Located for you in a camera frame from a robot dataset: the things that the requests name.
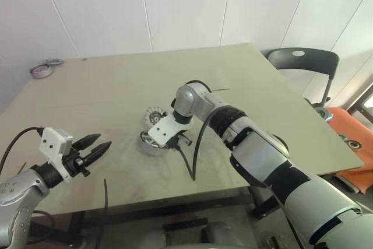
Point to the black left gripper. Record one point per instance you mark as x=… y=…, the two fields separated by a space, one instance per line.
x=73 y=163

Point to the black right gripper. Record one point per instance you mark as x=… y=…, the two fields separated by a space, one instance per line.
x=176 y=141

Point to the white toothed motor stator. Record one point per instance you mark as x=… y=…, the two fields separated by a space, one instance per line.
x=151 y=117

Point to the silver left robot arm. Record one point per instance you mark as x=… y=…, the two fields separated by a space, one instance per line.
x=17 y=186

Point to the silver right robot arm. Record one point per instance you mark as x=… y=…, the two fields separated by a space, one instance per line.
x=262 y=158

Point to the grey round motor part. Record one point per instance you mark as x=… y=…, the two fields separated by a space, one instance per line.
x=321 y=112

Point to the beige table cover sheet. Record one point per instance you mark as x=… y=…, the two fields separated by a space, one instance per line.
x=116 y=91

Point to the thin brown stick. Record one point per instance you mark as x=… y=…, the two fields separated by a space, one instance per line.
x=22 y=166

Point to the black flat bar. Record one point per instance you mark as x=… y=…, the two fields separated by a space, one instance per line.
x=185 y=224

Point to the black folding chair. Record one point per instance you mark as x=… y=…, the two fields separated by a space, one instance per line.
x=306 y=61

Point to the small blue item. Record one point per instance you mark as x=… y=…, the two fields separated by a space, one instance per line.
x=330 y=116

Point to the orange cloth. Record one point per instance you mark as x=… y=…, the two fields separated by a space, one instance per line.
x=346 y=123

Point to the dark round bearing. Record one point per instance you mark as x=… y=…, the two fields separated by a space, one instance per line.
x=354 y=144

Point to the white flat panel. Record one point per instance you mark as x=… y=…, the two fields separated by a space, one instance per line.
x=349 y=183

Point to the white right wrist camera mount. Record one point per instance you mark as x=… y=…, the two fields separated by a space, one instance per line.
x=163 y=131

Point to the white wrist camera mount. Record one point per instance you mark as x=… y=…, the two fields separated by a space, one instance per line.
x=49 y=141
x=163 y=131

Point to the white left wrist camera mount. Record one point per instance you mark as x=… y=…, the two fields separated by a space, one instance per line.
x=49 y=141

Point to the black table frame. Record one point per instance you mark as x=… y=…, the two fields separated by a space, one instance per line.
x=131 y=206

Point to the dark window frame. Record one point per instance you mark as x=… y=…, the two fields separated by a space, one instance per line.
x=367 y=100

